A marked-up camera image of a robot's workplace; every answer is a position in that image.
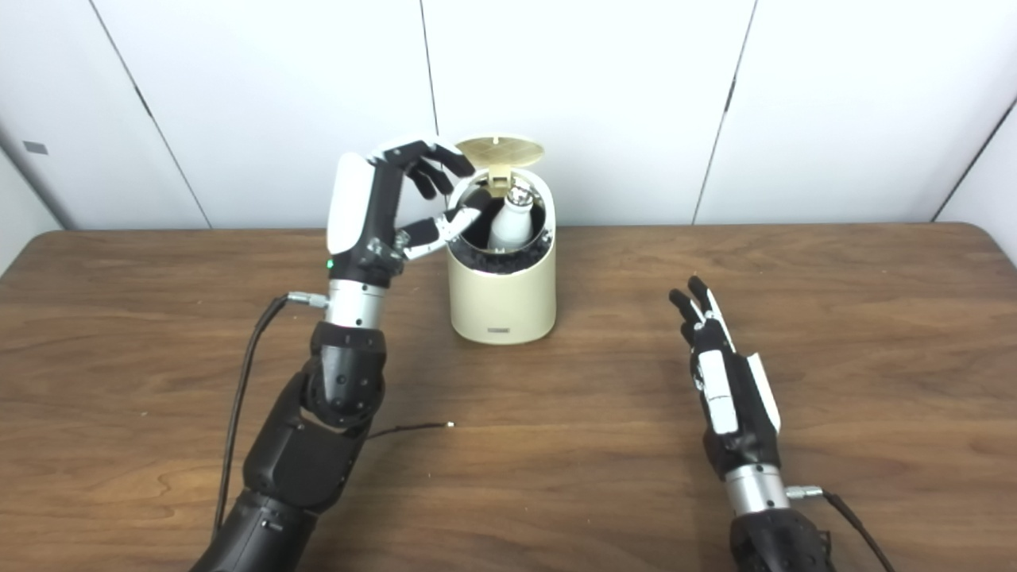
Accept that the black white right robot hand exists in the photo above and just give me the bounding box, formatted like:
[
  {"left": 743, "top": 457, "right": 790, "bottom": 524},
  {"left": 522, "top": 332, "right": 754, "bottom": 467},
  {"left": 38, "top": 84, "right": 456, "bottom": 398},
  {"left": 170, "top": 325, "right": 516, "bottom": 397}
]
[{"left": 669, "top": 276, "right": 782, "bottom": 480}]

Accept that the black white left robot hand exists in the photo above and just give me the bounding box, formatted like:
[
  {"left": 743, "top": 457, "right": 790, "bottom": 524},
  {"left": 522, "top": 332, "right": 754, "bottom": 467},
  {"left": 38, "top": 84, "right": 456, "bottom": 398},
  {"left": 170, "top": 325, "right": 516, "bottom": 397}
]
[{"left": 327, "top": 137, "right": 493, "bottom": 288}]

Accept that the small white plastic bottle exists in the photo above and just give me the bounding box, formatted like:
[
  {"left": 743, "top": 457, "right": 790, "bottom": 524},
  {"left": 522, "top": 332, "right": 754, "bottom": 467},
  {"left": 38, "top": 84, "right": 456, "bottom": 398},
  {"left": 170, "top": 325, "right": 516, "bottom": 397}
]
[{"left": 487, "top": 185, "right": 536, "bottom": 253}]

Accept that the round cream bin lid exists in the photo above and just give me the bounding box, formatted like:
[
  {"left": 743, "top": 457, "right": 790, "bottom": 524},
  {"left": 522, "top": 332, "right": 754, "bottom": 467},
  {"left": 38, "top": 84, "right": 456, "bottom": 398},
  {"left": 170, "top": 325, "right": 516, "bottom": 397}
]
[{"left": 454, "top": 136, "right": 546, "bottom": 198}]

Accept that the black bin liner bag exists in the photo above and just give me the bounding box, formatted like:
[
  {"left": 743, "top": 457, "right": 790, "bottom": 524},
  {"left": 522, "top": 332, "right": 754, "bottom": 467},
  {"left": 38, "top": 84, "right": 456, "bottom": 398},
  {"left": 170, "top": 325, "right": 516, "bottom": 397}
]
[{"left": 450, "top": 179, "right": 553, "bottom": 275}]

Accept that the cream-colored cylindrical bin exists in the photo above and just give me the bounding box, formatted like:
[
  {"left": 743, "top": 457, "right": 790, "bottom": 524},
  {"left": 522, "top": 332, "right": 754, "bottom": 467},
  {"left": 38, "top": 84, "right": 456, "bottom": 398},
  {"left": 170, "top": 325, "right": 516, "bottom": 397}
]
[{"left": 447, "top": 167, "right": 557, "bottom": 346}]

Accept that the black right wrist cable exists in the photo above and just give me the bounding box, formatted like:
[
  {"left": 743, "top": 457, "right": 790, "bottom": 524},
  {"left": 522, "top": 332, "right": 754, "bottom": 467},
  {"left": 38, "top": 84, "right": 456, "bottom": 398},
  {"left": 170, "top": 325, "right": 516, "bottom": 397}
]
[{"left": 787, "top": 485, "right": 899, "bottom": 572}]

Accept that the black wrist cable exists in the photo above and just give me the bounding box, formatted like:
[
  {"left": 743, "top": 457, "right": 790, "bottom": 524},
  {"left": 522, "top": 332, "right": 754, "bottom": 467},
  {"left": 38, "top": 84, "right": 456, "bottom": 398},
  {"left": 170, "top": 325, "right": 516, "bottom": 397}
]
[
  {"left": 787, "top": 485, "right": 899, "bottom": 572},
  {"left": 213, "top": 292, "right": 328, "bottom": 541}
]

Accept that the thin black wire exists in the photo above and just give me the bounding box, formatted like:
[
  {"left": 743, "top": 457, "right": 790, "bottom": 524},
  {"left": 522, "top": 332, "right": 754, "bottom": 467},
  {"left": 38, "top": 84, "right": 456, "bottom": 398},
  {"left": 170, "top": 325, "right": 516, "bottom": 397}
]
[{"left": 367, "top": 422, "right": 455, "bottom": 440}]

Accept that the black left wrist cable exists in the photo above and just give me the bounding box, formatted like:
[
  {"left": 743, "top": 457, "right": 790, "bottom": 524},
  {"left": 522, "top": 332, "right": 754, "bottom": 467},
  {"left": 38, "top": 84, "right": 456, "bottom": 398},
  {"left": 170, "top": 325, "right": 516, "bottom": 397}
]
[{"left": 213, "top": 292, "right": 328, "bottom": 541}]

